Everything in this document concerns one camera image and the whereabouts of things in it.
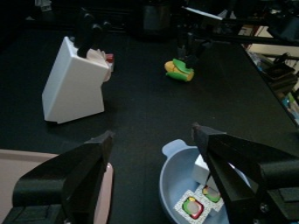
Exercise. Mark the red and white toy block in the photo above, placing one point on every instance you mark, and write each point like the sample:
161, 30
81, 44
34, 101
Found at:
109, 57

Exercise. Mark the black gear box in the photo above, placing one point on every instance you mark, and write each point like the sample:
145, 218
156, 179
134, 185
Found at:
277, 70

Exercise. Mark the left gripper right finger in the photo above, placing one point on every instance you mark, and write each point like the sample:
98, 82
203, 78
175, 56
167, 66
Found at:
240, 163

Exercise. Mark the yellow toy corn green husk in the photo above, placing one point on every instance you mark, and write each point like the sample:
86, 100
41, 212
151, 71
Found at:
176, 73

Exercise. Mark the small white background item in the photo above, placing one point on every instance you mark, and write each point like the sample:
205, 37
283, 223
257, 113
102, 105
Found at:
42, 4

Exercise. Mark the black horizontal frame bar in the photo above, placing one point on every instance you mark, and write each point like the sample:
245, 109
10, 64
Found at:
256, 39

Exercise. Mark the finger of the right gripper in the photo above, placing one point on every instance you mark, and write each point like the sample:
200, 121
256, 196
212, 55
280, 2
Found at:
197, 54
181, 46

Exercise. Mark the pink plastic board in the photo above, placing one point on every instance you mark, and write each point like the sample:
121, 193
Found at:
14, 163

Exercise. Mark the white box with sushi print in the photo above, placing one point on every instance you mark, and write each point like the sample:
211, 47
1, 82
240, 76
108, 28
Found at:
200, 172

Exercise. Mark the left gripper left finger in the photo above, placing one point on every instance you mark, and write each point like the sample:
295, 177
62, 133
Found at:
73, 172

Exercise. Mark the teal packet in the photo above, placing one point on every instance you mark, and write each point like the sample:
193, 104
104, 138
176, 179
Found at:
292, 108

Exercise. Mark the cream toy fork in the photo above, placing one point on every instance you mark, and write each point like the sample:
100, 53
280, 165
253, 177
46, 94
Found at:
96, 55

